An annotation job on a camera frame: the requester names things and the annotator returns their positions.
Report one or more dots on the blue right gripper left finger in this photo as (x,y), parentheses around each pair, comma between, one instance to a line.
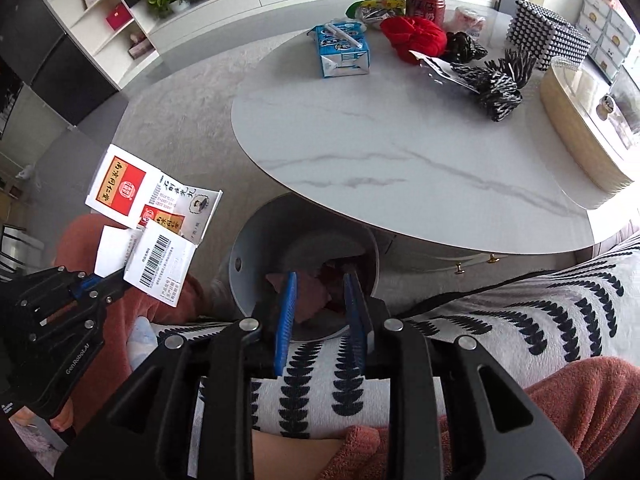
(287,306)

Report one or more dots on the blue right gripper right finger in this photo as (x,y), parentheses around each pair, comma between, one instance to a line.
(354,304)

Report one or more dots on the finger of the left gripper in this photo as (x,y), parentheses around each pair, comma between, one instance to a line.
(84,284)
(115,287)

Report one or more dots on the white red medicine box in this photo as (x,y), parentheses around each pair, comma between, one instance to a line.
(161,222)

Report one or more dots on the black plastic bag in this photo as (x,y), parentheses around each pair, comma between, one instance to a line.
(461,48)

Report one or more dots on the green snack wrapper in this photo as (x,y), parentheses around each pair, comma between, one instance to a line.
(372,12)

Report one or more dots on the white foam cup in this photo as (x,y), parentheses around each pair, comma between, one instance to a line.
(466,20)

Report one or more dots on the red milk can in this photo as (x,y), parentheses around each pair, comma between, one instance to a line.
(432,10)

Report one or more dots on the grey round trash bin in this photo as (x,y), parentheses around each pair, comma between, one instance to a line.
(291,234)

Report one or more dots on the left hand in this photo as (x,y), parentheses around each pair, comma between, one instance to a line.
(65,418)

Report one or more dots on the black white patterned blanket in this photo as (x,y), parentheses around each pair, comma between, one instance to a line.
(532,328)

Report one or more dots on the orange fuzzy sleeve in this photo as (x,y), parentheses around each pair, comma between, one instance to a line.
(591,402)

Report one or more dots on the white bookshelf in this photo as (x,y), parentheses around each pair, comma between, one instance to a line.
(119,56)

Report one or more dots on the red box on shelf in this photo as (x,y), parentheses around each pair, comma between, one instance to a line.
(118,17)

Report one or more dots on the black white striped wrapper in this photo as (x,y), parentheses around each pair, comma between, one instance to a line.
(496,85)

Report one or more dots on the blue white milk carton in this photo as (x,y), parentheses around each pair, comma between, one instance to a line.
(342,48)

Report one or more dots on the red crumpled cloth bag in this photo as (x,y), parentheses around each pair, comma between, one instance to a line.
(411,33)

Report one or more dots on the round wooden tray clear lid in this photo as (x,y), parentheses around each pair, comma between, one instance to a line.
(591,125)

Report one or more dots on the black white studded box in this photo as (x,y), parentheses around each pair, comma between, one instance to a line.
(546,35)

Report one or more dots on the stacked white drawer boxes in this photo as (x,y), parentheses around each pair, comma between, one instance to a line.
(614,42)

